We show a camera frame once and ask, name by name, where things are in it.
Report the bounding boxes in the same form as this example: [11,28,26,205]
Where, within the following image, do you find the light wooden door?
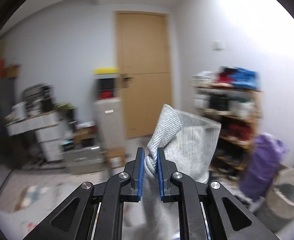
[116,11,172,139]

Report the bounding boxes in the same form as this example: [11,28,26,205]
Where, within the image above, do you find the white drawer desk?
[6,111,67,162]

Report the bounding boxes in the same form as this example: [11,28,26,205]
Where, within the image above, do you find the cardboard box on floor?
[105,147,126,169]

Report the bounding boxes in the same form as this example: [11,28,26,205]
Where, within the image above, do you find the woven laundry basket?
[256,168,294,233]

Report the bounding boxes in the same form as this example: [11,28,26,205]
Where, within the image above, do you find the purple bag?
[239,133,289,202]

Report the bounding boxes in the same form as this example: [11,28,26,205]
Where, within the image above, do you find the grey hoodie with red print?
[123,105,221,239]

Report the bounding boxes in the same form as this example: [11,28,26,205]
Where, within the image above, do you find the wooden shelf rack with clothes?
[191,67,262,180]

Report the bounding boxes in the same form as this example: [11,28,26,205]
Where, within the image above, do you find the grey cabinet with yellow top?
[93,67,126,151]

